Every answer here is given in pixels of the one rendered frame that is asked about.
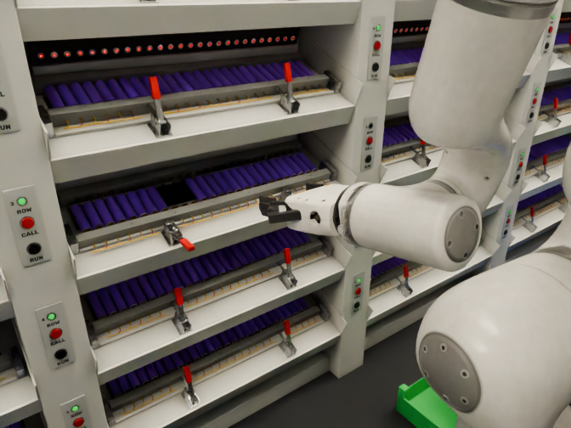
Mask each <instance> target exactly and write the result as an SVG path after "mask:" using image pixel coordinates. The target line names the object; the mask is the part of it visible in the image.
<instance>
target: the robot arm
mask: <svg viewBox="0 0 571 428"><path fill-rule="evenodd" d="M557 2H558V0H438V1H437V3H436V7H435V9H434V13H433V16H432V21H431V24H430V27H429V30H428V33H427V39H426V41H425V45H424V48H423V51H422V54H421V59H420V63H419V65H418V68H417V72H416V76H415V80H414V82H413V86H412V89H411V93H410V102H409V118H410V124H411V126H412V128H413V130H414V132H415V133H416V134H417V136H418V137H419V138H420V139H422V140H423V141H425V142H426V143H429V144H431V145H434V146H438V147H441V148H444V152H443V154H442V158H441V161H440V163H439V165H438V169H437V171H436V172H435V173H434V174H433V175H432V176H431V177H430V178H429V179H428V180H426V181H424V182H422V183H418V184H414V185H409V186H393V185H386V184H379V183H367V182H359V183H355V184H353V185H351V186H348V185H342V184H328V185H325V186H324V184H322V183H311V182H308V183H306V190H307V191H304V192H301V193H298V194H294V195H291V196H289V197H287V198H286V199H285V200H277V199H276V198H274V197H269V196H266V195H260V196H259V202H260V203H259V210H260V212H261V214H262V215H263V216H266V217H268V219H269V223H277V222H287V226H288V228H290V229H293V230H296V231H300V232H304V233H309V234H318V235H327V236H338V235H341V236H342V238H343V239H344V240H345V241H347V242H348V243H349V244H352V245H357V246H360V247H364V248H366V249H369V250H373V251H378V252H381V253H384V254H387V255H390V256H396V257H398V258H402V259H405V260H408V261H411V262H416V263H420V264H422V265H426V266H429V267H432V268H436V269H440V270H443V271H446V272H455V271H458V270H460V269H462V268H464V267H465V266H466V265H467V264H468V263H469V262H470V261H471V260H472V258H473V256H474V255H475V253H476V251H477V248H478V245H479V242H480V239H481V233H482V218H481V216H482V214H483V213H484V211H485V210H486V209H487V207H488V206H489V203H490V202H491V200H492V199H493V197H494V196H495V193H496V191H497V189H498V188H499V186H500V183H501V181H502V179H503V177H504V176H505V174H506V171H507V168H508V166H509V164H510V161H511V158H512V148H513V146H512V136H511V134H510V132H509V129H508V127H507V125H506V123H505V121H504V114H505V113H506V109H507V107H508V105H509V103H510V101H511V99H512V96H513V94H514V93H515V91H516V89H517V86H518V84H519V82H520V81H521V78H522V76H523V73H524V72H525V70H526V68H527V66H528V64H529V61H530V60H531V57H532V55H533V53H534V51H535V49H536V47H537V45H538V43H539V40H540V38H541V36H542V34H543V32H544V30H545V28H546V25H547V23H548V21H549V19H550V18H551V15H552V13H553V10H554V8H555V7H556V5H557ZM563 192H564V194H565V196H566V198H567V200H568V205H567V210H566V212H565V215H564V217H563V220H562V222H561V224H560V225H559V227H558V228H557V230H556V231H555V233H554V234H553V235H552V236H551V237H550V238H549V239H548V240H547V241H546V242H545V243H544V244H543V245H542V246H541V247H539V248H538V249H537V250H535V251H533V252H531V253H529V254H528V255H525V256H521V257H519V258H518V259H515V260H513V261H510V262H508V263H505V264H503V265H500V266H499V267H495V268H492V269H490V270H489V271H486V272H484V273H480V274H479V275H476V276H474V277H472V278H470V279H467V280H465V281H463V282H461V283H459V284H458V285H456V286H454V287H452V288H451V289H449V290H447V291H446V292H444V293H443V294H442V295H441V296H440V297H439V298H438V299H437V300H436V301H435V302H434V303H433V304H432V305H431V306H430V307H429V309H428V310H427V313H426V314H425V316H424V318H423V320H422V322H421V326H420V328H419V331H418V335H417V339H416V359H417V362H418V365H419V368H420V371H421V373H422V375H423V376H424V378H425V380H426V381H427V383H428V385H429V386H430V387H431V388H432V389H433V390H434V391H435V392H436V393H437V395H438V396H439V397H440V398H441V399H442V400H443V401H444V402H445V403H446V404H447V405H448V406H449V407H450V408H451V409H452V410H453V411H454V412H455V413H456V414H457V420H456V424H455V428H571V407H570V406H569V404H570V403H571V141H570V143H569V146H568V150H567V153H566V156H565V160H564V163H563ZM279 206H285V208H286V211H281V212H280V208H279ZM292 209H295V210H292ZM288 221H289V222H288Z"/></svg>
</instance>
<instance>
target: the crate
mask: <svg viewBox="0 0 571 428"><path fill-rule="evenodd" d="M396 410H397V411H398V412H399V413H401V414H402V415H403V416H404V417H405V418H406V419H407V420H408V421H410V422H411V423H412V424H413V425H414V426H416V427H417V428H455V424H456V420H457V414H456V413H455V412H454V411H453V410H452V409H451V408H450V407H449V406H448V405H447V404H446V403H445V402H444V401H443V400H442V399H441V398H440V397H439V396H438V395H437V393H436V392H435V391H434V390H433V389H432V388H431V387H430V386H429V385H428V383H427V381H426V380H425V378H424V377H422V378H421V379H419V380H418V381H417V382H415V383H414V384H412V385H411V386H407V385H406V384H403V385H401V386H400V387H399V393H398V399H397V405H396Z"/></svg>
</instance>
